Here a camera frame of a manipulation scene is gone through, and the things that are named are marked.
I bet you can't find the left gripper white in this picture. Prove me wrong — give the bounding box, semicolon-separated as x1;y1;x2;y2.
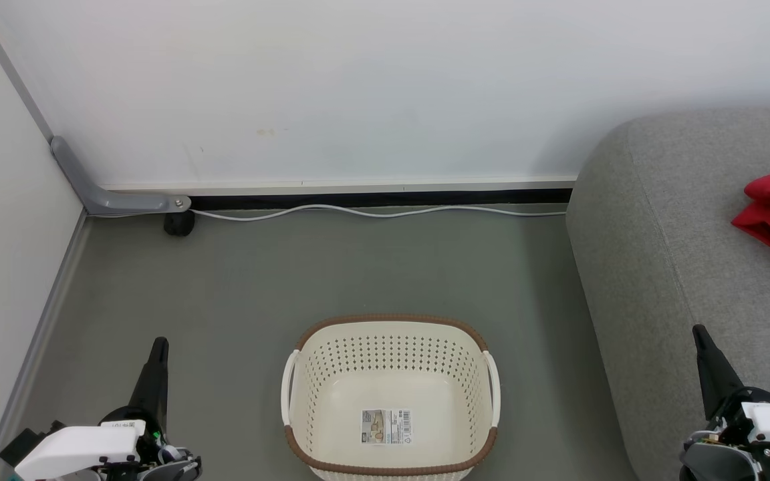
14;336;170;481

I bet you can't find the grey fabric sofa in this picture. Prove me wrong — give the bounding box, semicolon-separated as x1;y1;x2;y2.
565;107;770;481

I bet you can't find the black caster wheel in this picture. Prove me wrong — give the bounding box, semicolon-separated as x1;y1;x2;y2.
163;211;196;236

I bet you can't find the white laundry basket brown rim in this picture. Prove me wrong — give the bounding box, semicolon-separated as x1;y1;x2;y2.
281;314;501;481

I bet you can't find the grey metal partition foot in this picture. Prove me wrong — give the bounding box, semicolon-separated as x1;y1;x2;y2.
51;136;192;216

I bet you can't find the paper barcode label sticker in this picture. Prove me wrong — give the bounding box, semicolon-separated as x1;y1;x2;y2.
360;409;413;446

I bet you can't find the grey partition corner strip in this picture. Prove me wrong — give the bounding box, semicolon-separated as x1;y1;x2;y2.
0;0;55;142

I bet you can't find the grey partition bottom rail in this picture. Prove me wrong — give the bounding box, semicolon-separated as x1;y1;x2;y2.
0;210;90;481

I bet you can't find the white floor cable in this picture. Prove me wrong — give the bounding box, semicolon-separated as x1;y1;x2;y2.
190;204;567;222

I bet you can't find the white partition bottom rail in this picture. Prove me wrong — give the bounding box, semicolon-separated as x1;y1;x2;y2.
100;176;578;196

